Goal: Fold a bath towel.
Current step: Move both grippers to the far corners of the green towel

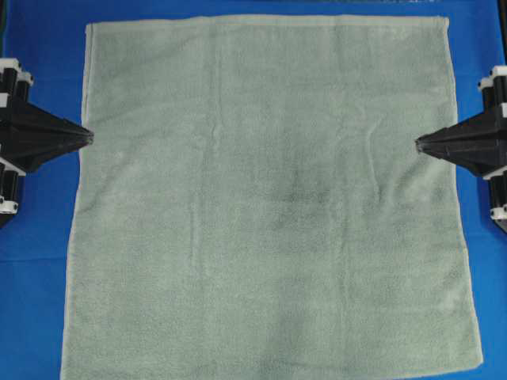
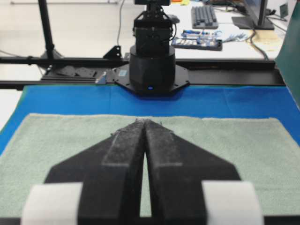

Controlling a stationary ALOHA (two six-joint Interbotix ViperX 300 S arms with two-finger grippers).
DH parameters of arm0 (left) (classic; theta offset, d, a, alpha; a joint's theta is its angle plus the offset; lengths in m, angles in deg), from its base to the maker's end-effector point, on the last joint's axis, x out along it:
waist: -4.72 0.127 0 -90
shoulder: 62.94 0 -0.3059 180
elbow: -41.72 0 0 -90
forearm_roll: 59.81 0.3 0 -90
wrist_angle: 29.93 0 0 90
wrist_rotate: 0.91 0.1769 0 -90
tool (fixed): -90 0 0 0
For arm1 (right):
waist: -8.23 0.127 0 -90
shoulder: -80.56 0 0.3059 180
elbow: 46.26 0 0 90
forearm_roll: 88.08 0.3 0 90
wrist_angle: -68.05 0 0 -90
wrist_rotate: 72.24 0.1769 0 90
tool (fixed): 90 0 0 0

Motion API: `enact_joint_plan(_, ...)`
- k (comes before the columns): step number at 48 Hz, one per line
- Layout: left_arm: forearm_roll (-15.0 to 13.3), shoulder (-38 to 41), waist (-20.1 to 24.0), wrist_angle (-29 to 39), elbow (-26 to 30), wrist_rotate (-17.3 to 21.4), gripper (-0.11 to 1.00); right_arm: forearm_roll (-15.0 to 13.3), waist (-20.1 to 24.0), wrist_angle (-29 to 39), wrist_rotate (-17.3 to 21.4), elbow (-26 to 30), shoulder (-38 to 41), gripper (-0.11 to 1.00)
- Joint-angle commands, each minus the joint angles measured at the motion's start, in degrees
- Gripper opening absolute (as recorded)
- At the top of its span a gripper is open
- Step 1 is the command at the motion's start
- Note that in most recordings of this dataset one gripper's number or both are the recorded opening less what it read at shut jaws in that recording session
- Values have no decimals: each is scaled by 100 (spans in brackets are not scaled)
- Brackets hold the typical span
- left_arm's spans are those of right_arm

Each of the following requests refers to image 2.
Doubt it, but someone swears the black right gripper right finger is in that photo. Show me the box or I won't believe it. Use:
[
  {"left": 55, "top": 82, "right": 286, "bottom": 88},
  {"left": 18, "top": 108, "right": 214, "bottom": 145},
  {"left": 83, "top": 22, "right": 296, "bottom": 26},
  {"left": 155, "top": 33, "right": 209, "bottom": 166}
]
[{"left": 142, "top": 119, "right": 264, "bottom": 225}]

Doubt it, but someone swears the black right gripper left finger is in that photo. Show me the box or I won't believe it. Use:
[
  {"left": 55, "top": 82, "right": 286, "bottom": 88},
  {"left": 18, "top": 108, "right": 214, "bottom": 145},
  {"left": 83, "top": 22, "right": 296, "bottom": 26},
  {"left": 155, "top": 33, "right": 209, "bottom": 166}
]
[{"left": 21, "top": 119, "right": 145, "bottom": 225}]

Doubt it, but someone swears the light green bath towel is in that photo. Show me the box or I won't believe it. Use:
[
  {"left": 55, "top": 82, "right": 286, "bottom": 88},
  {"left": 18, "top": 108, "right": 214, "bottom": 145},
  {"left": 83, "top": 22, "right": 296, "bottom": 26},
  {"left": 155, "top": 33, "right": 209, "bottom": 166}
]
[{"left": 0, "top": 113, "right": 300, "bottom": 217}]

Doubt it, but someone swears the blue table cloth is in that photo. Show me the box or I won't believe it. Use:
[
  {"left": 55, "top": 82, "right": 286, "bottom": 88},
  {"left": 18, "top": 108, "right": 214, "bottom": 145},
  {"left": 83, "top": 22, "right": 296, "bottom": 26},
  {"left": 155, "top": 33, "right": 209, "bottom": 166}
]
[{"left": 0, "top": 85, "right": 300, "bottom": 150}]

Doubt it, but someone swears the black vertical stand pole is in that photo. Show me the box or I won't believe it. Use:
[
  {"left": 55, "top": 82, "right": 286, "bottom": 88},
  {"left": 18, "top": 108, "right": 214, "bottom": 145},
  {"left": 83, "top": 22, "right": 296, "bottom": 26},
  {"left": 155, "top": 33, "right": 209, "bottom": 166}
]
[{"left": 38, "top": 0, "right": 63, "bottom": 60}]

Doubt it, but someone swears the dark grey keyboard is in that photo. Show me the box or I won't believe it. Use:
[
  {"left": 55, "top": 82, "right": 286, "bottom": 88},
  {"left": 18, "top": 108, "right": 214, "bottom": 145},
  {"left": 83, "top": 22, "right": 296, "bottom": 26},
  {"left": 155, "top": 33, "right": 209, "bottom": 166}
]
[{"left": 191, "top": 5, "right": 218, "bottom": 30}]

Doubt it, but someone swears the dark green side cloth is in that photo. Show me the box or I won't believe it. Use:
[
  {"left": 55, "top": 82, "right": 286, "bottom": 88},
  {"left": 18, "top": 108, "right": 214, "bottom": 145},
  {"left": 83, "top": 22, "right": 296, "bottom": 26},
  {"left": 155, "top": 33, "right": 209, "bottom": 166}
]
[{"left": 276, "top": 3, "right": 300, "bottom": 106}]

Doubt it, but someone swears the black monitor stand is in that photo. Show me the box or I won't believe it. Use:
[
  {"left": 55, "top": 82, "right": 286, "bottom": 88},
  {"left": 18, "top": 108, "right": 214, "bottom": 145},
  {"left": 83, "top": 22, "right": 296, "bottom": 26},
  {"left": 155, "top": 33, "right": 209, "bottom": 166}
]
[{"left": 232, "top": 0, "right": 275, "bottom": 30}]

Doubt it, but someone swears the black octagonal left base plate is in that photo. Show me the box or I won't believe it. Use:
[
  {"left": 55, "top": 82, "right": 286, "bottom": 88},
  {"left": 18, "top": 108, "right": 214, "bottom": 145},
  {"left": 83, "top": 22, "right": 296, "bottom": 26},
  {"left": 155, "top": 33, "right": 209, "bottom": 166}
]
[{"left": 107, "top": 64, "right": 190, "bottom": 96}]

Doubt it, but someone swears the black aluminium frame rail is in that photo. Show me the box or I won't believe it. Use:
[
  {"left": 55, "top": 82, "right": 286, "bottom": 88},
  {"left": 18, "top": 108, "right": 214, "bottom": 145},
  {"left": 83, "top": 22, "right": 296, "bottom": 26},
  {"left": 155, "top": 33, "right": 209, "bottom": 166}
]
[{"left": 0, "top": 56, "right": 284, "bottom": 86}]

